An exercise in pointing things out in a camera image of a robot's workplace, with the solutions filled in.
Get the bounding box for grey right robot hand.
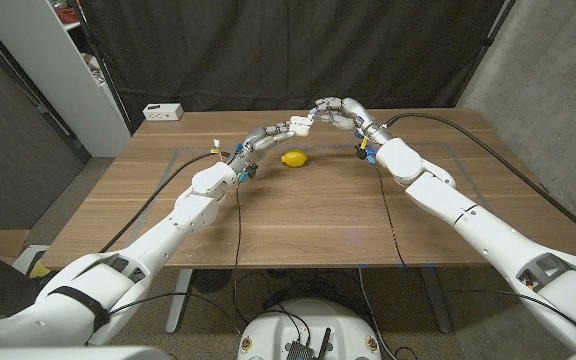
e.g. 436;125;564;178
308;96;395;167

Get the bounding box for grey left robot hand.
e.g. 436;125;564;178
225;120;298;184

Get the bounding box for white AirPods case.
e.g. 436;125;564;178
289;115;314;138

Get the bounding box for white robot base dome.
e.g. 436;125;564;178
236;298;383;360

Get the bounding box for yellow lemon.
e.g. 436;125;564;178
280;148;309;169

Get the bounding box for grey tape rectangle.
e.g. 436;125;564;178
132;142;527;264

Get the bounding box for black curtain backdrop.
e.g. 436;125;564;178
75;0;517;134

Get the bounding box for white power strip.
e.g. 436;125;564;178
142;103;185;123

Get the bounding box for black round floor fan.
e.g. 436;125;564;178
191;268;233;294

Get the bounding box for white table leg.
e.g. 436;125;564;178
165;268;195;335

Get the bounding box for cluttered shelf items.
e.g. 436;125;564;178
83;52;109;86

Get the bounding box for grey table leg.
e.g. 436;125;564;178
420;266;453;335

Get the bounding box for black electronics board with antenna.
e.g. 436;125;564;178
284;327;333;360

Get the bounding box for red item on shelf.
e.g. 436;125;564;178
53;3;82;25

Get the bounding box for white shelf cabinet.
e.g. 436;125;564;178
0;0;133;159

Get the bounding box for white object with yellow part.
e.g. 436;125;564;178
10;244;52;280

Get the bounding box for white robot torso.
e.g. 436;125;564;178
0;345;172;360

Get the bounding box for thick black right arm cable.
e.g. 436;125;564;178
383;113;576;251

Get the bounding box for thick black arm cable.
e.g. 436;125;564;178
383;113;576;251
98;150;231;255

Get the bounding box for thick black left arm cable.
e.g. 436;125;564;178
98;150;231;255

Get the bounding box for thin black left wrist cable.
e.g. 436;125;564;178
108;181;244;335

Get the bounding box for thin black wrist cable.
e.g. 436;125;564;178
108;181;244;335
373;164;576;326

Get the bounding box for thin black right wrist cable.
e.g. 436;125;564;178
373;164;576;326

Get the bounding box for black floor cable bundle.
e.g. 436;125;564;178
231;268;369;326

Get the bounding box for grey floor cable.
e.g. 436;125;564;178
356;264;399;360

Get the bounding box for black wall rail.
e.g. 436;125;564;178
0;12;93;164

